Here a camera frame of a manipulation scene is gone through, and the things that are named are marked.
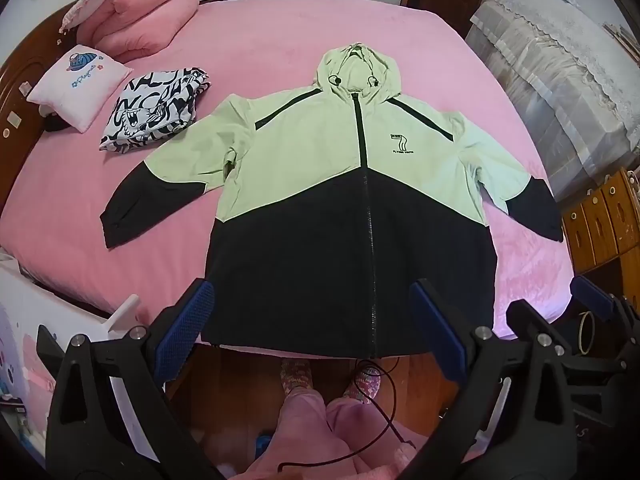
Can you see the wooden drawer cabinet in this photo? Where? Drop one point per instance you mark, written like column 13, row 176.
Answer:
column 600, row 225

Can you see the pink bed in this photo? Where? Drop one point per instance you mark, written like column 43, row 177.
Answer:
column 425, row 50

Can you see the floral slipper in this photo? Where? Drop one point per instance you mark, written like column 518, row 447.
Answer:
column 296, row 375
column 365, row 385

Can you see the lace-covered furniture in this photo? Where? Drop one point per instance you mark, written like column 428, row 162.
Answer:
column 550, row 75

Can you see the black and white printed cloth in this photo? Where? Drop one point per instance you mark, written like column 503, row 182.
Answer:
column 150, row 110

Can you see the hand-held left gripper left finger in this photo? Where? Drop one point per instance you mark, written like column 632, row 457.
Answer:
column 186, row 322

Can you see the green and black hooded jacket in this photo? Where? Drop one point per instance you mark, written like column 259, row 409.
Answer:
column 300, row 160

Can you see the pink folded quilt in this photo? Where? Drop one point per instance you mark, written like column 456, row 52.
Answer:
column 145, row 25

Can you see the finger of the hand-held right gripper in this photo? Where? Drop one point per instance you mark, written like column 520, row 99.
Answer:
column 527, row 317
column 592, row 297

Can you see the brown wooden headboard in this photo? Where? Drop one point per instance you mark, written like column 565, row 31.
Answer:
column 15, row 150

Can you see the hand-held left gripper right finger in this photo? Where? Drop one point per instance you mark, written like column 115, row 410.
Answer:
column 440, row 330

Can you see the person's legs in pink pants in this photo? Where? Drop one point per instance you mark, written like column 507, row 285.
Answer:
column 310, row 435

